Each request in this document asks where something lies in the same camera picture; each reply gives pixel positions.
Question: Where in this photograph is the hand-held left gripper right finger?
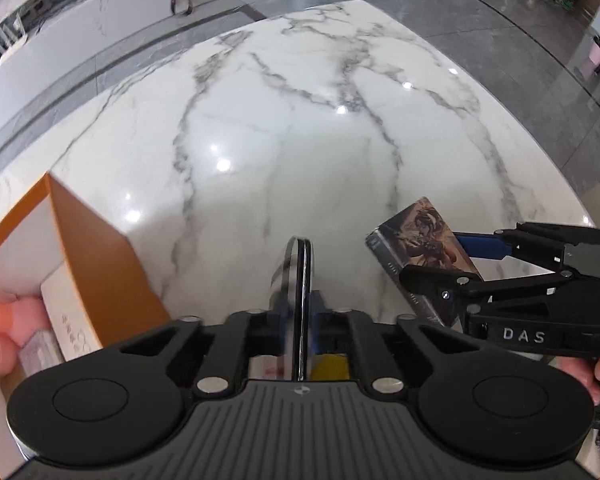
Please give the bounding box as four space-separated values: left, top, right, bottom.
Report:
307 290 486 395

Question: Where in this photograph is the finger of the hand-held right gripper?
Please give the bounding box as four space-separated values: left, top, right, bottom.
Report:
399 264 582 307
452 221 600 262

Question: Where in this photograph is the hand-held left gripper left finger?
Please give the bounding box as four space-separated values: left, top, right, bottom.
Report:
111 310 288 395

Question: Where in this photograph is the round silver mirror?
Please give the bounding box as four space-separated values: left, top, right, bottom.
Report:
267 235 315 381

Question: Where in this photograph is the illustrated card box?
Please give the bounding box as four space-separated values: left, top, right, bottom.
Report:
365 196 485 328

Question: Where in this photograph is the orange cardboard box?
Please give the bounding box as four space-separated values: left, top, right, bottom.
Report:
0 172 173 480

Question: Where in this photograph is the yellow box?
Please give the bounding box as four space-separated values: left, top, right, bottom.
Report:
311 354 352 381

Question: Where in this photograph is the white box with gold print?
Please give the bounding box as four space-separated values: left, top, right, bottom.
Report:
40 262 104 364

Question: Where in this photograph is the pink bin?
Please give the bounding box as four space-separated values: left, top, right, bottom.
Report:
582 40 600 74

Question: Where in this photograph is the pale lilac packet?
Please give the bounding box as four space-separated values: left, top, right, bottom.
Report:
19 330 66 377

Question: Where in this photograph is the white router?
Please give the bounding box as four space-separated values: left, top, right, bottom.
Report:
0 30 27 57

